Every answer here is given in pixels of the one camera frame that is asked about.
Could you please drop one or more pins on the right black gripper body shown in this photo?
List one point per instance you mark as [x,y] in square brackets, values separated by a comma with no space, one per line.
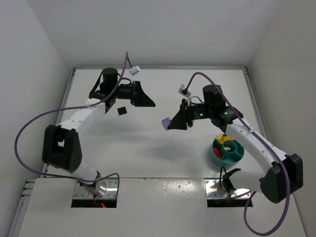
[185,115]

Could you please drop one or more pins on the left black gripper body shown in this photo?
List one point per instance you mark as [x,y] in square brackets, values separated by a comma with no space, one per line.
[135,93]

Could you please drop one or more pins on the purple lego block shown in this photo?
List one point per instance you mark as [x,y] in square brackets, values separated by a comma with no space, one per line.
[165,123]

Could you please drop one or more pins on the yellow lego piece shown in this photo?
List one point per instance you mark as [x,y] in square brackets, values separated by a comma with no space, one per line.
[220,138]

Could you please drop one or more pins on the yellow lego plate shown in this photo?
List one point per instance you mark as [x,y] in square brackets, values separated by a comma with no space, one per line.
[227,138]

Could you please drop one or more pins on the red lego piece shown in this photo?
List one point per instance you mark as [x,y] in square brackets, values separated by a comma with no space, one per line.
[217,153]

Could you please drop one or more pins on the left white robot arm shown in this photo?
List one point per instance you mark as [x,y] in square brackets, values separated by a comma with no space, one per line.
[61,145]

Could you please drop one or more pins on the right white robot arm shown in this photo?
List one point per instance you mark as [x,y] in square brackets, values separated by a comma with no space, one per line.
[281,175]

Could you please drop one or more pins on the teal divided round container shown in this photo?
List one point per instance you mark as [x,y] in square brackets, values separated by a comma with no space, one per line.
[232,152]

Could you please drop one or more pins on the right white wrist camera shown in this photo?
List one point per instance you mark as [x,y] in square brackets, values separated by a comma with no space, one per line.
[184,91]

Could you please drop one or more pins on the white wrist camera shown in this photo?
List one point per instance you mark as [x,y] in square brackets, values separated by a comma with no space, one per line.
[134,70]
[184,91]

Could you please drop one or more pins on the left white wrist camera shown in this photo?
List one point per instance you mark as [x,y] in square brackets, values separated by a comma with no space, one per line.
[134,70]

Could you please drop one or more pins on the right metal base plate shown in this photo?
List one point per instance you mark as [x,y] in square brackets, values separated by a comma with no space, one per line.
[215,192]

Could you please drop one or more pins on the metal base plate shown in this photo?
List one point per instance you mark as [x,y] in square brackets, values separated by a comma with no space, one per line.
[103,190]
[215,192]

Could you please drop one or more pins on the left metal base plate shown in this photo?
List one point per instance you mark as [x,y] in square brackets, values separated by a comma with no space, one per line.
[103,190]

